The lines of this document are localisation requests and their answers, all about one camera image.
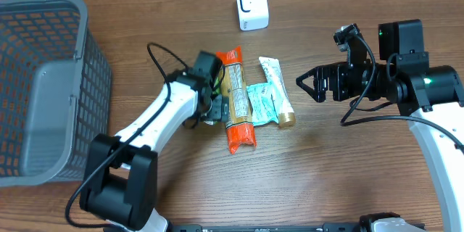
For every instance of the grey plastic shopping basket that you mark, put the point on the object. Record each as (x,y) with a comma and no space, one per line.
(55,91)

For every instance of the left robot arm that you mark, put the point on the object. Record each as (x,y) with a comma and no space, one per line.
(120,179)

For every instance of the mint green wipes packet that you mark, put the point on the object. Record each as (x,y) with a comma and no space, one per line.
(261,99)

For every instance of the white tube with gold cap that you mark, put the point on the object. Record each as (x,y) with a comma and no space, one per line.
(283,107)

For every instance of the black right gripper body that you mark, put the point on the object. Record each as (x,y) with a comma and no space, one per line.
(322,83)

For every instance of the orange spaghetti packet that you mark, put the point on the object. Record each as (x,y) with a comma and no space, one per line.
(239,126)

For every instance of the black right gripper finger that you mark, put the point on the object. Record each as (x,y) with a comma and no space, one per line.
(310,91)
(306,75)

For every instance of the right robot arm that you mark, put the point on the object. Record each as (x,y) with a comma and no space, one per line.
(400,84)

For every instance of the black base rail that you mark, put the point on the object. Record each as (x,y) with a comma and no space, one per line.
(326,227)

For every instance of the white barcode scanner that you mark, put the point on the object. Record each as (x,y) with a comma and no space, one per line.
(253,14)

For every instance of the green tea snack packet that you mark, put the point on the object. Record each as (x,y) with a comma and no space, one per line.
(216,91)

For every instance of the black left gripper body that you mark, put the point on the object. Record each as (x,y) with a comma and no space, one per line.
(220,112)

